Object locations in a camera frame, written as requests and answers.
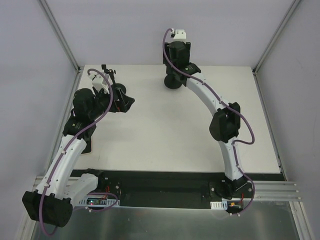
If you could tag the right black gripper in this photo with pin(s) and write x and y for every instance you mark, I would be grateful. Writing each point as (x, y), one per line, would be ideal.
(165, 50)

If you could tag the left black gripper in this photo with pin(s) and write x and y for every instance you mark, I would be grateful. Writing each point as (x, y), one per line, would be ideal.
(119, 99)

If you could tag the black phone stand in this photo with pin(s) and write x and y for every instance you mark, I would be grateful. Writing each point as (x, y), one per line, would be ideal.
(111, 73)
(172, 79)

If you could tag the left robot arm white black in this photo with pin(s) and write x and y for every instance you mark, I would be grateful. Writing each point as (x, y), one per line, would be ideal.
(52, 202)

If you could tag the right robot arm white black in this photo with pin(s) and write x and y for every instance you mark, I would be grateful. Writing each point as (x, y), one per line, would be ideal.
(225, 123)

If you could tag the black phone cream case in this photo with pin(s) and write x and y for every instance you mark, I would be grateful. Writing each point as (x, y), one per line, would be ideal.
(88, 148)

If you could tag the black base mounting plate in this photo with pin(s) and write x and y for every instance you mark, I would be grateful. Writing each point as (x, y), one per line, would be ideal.
(177, 190)

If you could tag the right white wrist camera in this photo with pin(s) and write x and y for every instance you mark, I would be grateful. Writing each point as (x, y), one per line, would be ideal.
(178, 35)

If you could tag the right aluminium frame post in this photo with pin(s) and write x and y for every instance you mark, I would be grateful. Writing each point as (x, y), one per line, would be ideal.
(276, 35)

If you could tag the aluminium frame post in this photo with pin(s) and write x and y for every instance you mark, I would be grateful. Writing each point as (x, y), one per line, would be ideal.
(58, 33)
(276, 35)

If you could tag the left aluminium frame post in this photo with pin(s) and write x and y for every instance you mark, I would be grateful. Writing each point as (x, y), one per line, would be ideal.
(58, 33)

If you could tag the right white cable duct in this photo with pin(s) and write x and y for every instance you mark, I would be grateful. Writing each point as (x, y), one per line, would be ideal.
(219, 205)

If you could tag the aluminium rail right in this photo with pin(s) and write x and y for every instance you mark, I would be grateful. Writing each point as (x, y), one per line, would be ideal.
(278, 191)

